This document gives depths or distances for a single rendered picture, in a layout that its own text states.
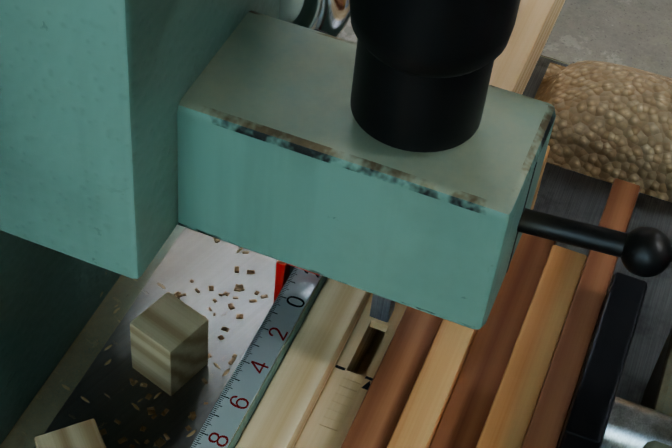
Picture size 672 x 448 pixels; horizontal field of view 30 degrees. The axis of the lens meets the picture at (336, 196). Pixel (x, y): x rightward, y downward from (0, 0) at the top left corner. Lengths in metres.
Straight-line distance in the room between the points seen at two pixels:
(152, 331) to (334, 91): 0.25
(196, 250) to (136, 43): 0.37
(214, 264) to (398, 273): 0.30
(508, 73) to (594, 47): 1.63
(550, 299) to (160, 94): 0.21
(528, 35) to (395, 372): 0.28
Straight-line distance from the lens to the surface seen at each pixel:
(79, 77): 0.45
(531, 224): 0.50
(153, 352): 0.70
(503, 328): 0.58
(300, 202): 0.49
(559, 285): 0.58
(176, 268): 0.78
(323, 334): 0.56
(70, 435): 0.66
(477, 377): 0.56
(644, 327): 0.66
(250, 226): 0.51
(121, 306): 0.76
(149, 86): 0.46
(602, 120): 0.73
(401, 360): 0.55
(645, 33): 2.41
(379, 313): 0.57
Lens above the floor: 1.39
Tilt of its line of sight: 45 degrees down
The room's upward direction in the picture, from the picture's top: 7 degrees clockwise
